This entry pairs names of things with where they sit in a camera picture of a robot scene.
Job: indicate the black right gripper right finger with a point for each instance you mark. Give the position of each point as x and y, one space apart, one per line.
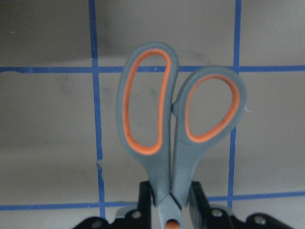
207 216

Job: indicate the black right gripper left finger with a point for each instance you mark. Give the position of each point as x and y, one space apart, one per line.
137 218

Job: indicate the grey orange handled scissors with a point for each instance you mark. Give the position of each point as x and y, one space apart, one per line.
171 161

